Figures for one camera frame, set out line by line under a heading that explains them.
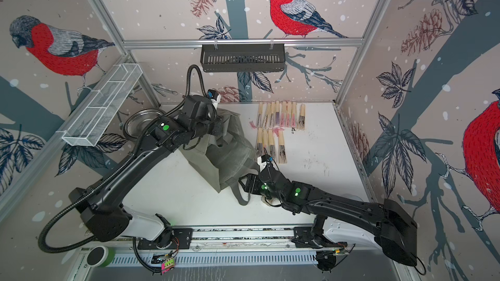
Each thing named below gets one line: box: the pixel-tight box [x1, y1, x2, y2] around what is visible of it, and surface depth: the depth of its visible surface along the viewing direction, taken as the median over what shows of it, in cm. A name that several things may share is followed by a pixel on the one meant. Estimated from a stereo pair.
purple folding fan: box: [275, 100, 282, 127], surface depth 120 cm
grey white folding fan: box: [298, 103, 306, 131], surface depth 116 cm
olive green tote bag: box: [179, 108, 260, 206], surface depth 82 cm
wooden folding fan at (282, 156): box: [278, 130, 288, 164], surface depth 102 cm
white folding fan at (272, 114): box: [269, 101, 277, 127], surface depth 117 cm
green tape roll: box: [85, 245, 116, 268], surface depth 67 cm
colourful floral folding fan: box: [268, 127, 277, 161], surface depth 106 cm
